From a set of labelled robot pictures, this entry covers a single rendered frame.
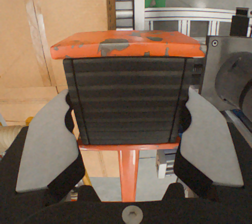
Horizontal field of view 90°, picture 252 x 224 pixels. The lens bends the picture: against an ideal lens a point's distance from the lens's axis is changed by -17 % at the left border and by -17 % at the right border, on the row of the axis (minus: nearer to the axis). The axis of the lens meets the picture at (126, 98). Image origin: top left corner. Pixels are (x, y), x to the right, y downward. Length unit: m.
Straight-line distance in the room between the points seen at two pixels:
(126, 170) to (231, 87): 0.31
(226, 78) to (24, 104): 1.20
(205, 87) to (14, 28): 0.57
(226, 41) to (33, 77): 0.57
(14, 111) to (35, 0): 1.02
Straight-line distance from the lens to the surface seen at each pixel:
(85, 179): 0.47
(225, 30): 1.42
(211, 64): 0.41
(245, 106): 0.37
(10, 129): 0.30
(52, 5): 0.46
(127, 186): 0.21
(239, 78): 0.39
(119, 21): 0.88
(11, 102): 1.32
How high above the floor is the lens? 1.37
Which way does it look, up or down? 58 degrees down
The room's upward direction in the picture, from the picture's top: 179 degrees clockwise
